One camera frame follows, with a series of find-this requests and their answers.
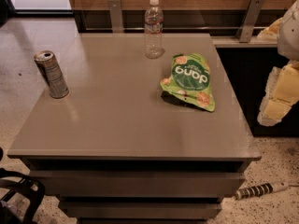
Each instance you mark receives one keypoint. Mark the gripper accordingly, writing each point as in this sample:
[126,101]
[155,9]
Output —
[290,36]

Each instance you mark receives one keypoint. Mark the clear plastic water bottle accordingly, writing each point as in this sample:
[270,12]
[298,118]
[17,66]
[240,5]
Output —
[153,28]

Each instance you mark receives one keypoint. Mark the silver redbull can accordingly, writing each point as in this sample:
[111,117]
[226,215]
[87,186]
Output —
[50,70]

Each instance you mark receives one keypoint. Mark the green dang chips bag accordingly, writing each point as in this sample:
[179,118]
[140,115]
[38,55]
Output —
[189,81]

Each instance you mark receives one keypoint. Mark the white power strip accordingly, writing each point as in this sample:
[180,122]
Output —
[260,190]

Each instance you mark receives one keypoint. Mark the grey drawer cabinet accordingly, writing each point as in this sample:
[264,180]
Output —
[114,151]

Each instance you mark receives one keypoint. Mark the black chair base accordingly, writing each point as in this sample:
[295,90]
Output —
[23,197]

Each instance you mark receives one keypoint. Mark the right metal bracket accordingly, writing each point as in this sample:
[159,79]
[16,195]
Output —
[246,29]

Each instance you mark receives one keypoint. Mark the metal bracket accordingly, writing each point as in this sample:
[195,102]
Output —
[115,12]
[246,29]

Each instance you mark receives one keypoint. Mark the left metal bracket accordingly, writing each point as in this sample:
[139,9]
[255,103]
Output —
[115,12]

